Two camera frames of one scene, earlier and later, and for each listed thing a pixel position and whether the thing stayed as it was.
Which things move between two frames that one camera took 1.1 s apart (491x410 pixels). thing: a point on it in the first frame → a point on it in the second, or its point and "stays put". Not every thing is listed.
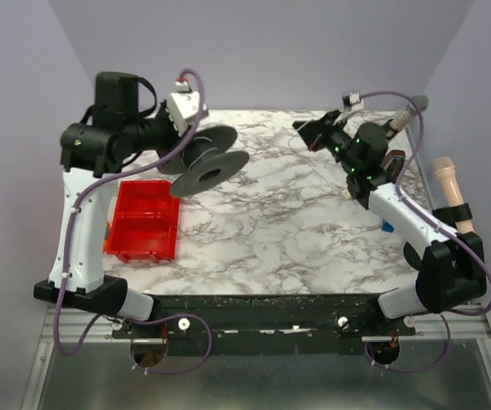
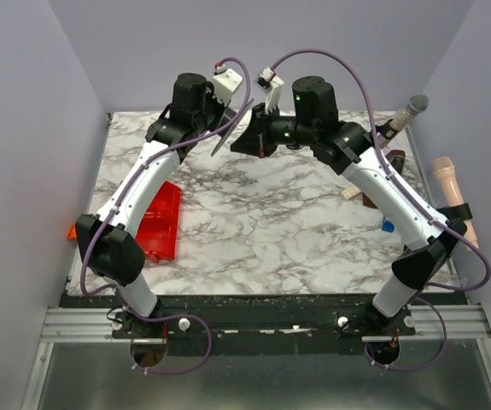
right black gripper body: [319, 134] → [260, 129]
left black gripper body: [170, 139] → [225, 115]
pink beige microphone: [444, 169] stays put
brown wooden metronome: [392, 163] stays put
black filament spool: [204, 161] → [229, 133]
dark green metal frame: [270, 325] stays put
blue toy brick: [387, 226] stays put
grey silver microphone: [417, 104] stays put
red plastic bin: [143, 225] stays put
